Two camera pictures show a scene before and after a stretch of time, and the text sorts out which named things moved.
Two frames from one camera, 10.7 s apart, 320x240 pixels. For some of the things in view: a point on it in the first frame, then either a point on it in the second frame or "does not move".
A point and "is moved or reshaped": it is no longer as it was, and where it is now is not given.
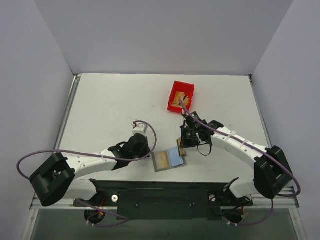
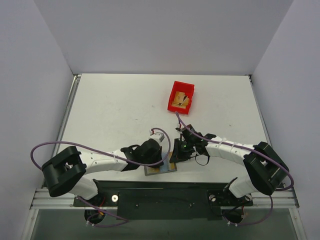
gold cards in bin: (180, 96) does not move
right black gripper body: (189, 134) -> (180, 150)
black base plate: (164, 200) does not move
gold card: (161, 159) is moved or reshaped
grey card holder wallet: (167, 159) is moved or reshaped
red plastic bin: (180, 91) does not move
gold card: (181, 150) is moved or reshaped
